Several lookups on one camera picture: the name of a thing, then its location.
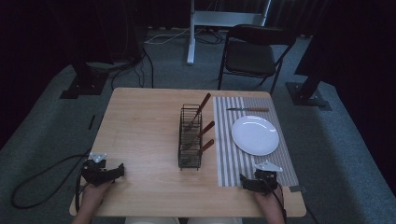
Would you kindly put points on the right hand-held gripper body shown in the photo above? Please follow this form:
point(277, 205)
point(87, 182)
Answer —
point(264, 180)

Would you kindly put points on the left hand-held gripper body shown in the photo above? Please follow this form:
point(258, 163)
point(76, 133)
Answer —
point(95, 174)

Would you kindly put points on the person's left hand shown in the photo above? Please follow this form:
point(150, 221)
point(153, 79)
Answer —
point(93, 194)

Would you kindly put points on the person's right hand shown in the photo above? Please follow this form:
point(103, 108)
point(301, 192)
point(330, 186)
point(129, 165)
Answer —
point(267, 200)

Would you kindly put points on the grey striped placemat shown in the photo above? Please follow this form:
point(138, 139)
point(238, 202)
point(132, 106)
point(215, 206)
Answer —
point(227, 155)

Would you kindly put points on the grey tape piece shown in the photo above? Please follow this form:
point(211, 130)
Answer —
point(295, 188)

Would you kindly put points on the white round plate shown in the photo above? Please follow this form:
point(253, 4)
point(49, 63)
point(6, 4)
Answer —
point(255, 135)

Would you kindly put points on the black stand with base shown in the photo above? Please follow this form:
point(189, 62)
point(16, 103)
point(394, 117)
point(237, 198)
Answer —
point(85, 84)
point(306, 93)

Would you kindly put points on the black folding chair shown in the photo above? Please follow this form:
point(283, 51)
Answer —
point(250, 57)

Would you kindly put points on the white metal desk frame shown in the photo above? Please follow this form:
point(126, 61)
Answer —
point(218, 18)

